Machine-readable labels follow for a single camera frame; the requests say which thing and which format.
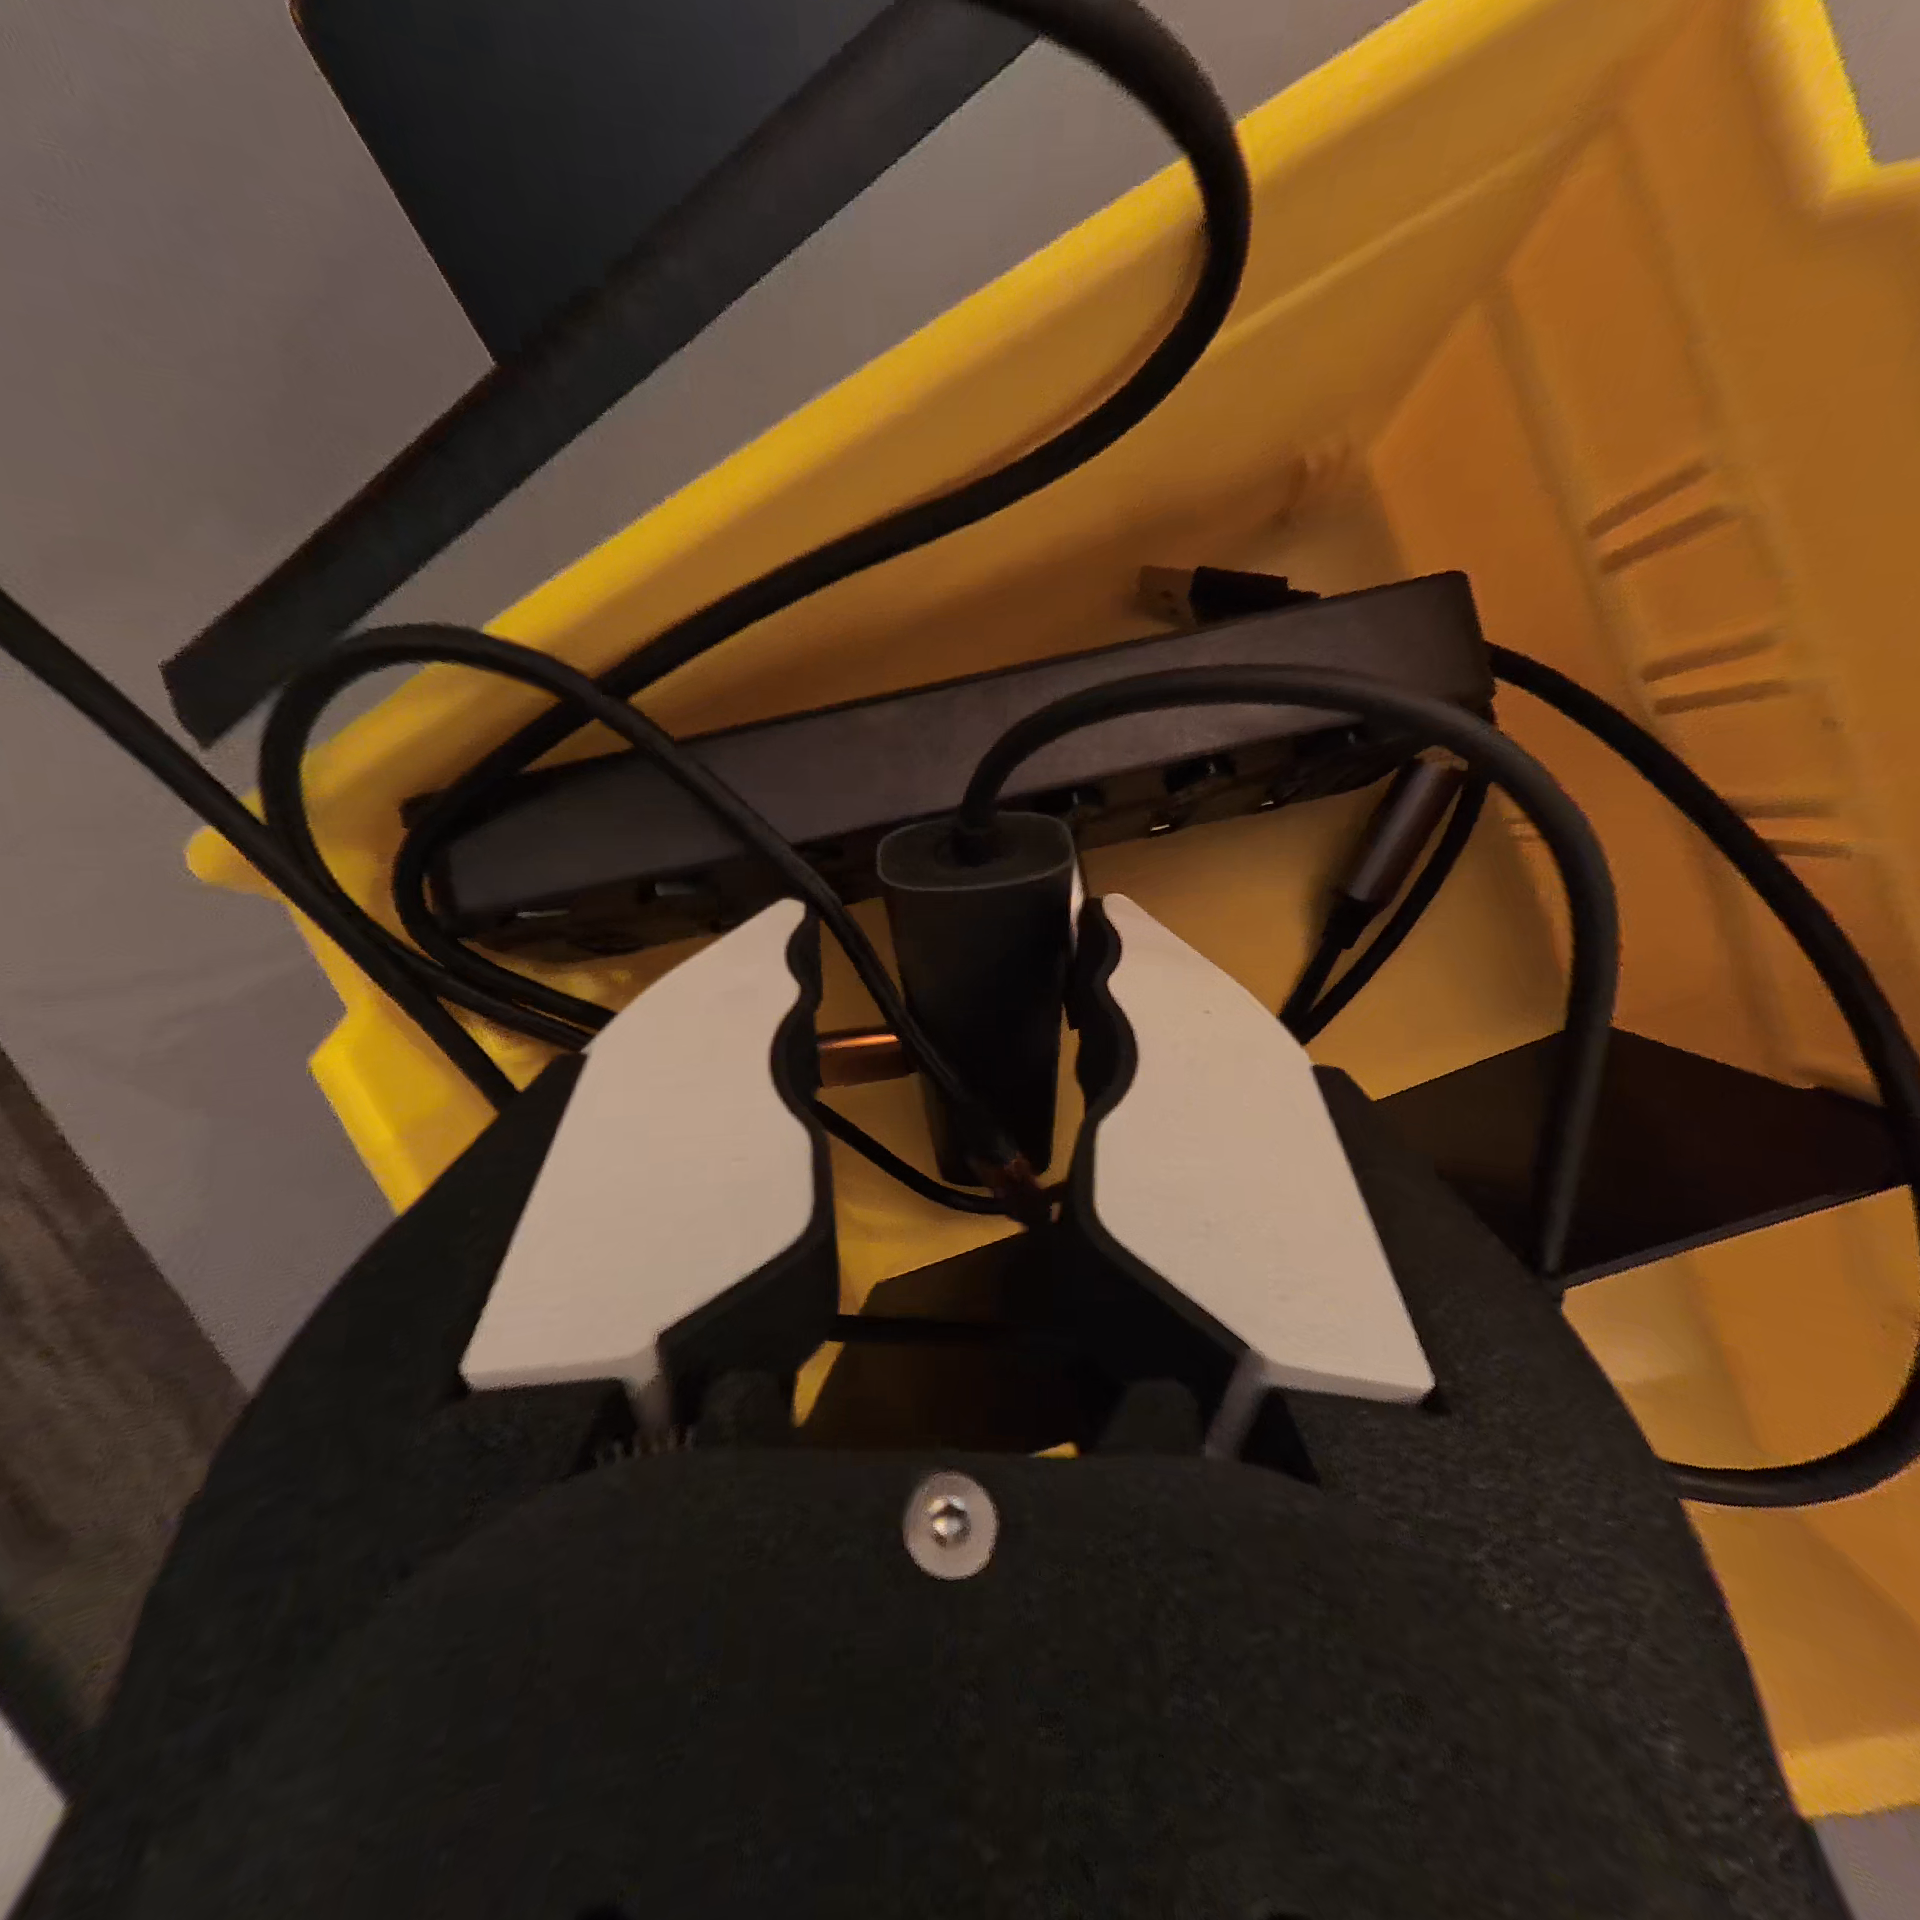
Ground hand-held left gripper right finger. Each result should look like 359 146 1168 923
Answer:
1068 896 1441 1460

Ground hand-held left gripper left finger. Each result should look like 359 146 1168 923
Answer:
457 901 840 1445

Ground slim grey usb hub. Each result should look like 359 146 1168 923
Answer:
873 810 1086 1182

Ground black usb cable metal plugs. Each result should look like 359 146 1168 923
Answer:
1275 755 1472 1052

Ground thin black hub cable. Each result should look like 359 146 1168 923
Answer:
959 662 1625 1280

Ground long black usb hub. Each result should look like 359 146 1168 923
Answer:
398 569 1497 965

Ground yellow plastic bin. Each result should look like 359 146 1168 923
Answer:
180 0 1920 1820

